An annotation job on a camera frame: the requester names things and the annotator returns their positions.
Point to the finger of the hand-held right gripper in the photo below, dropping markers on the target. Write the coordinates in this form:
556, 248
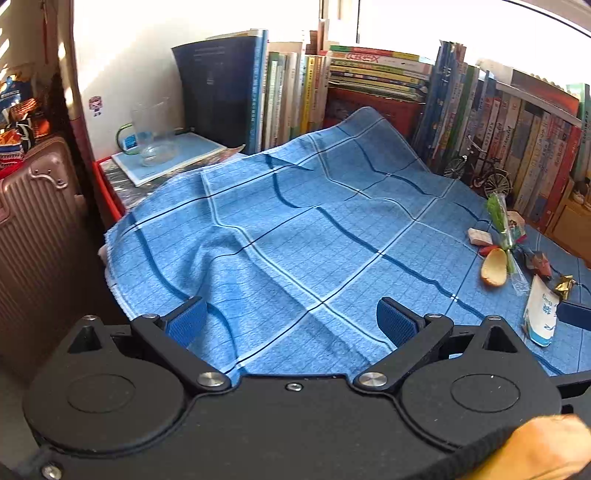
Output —
575, 314

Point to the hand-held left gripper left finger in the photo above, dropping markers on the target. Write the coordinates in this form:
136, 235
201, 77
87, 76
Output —
187, 323

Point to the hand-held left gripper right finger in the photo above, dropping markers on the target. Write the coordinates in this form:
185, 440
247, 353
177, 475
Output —
392, 321

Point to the white blue packet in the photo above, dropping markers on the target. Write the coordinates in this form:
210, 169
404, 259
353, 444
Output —
540, 318

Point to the pink eraser block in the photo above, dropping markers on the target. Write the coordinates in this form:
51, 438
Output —
480, 236

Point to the person's right hand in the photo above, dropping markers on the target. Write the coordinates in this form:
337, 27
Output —
549, 447

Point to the small crumpled gold wrapper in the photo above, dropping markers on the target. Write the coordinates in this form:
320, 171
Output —
565, 284

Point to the red snack wrapper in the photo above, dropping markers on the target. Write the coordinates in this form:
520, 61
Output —
538, 263

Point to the wooden drawer organizer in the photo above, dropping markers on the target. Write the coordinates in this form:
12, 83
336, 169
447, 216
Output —
570, 226

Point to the yellow chip piece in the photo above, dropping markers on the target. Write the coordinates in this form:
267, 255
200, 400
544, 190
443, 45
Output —
494, 272

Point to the small red wrapper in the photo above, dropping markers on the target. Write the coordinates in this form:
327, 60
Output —
488, 250

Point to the blue checked cloth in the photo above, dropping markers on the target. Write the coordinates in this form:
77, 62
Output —
277, 240

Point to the clear wrapper with green print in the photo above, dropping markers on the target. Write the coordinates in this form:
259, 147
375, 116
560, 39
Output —
498, 214

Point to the miniature bicycle model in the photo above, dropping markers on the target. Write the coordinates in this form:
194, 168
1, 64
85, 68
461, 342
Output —
496, 184

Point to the rose gold ribbed suitcase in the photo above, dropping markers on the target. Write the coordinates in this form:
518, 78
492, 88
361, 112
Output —
41, 258

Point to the red plastic tray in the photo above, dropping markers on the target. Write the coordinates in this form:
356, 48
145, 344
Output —
108, 184

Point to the light blue flat booklet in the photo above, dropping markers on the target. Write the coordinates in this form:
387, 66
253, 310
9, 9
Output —
194, 152

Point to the long row of upright books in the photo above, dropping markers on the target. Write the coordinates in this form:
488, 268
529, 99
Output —
531, 138

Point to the row of books on organizer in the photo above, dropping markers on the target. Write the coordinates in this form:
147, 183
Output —
584, 120

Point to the red box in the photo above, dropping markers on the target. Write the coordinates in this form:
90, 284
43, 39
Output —
369, 108

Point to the flat dark red book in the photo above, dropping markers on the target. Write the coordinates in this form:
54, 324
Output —
540, 83

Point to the large dark blue book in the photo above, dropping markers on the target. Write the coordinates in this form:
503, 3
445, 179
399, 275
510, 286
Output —
217, 87

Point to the stack of flat books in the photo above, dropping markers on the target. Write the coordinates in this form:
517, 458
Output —
378, 71

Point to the row of thin upright books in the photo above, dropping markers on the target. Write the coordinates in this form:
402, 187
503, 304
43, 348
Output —
286, 92

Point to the pile of patterned clothes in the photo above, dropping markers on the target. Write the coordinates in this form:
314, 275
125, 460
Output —
21, 134

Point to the blue white bag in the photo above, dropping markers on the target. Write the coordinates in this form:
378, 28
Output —
14, 90

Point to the red hanging tassel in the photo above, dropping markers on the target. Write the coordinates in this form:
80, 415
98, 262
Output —
47, 37

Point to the small cartoon wall sticker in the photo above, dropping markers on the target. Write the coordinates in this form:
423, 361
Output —
95, 106

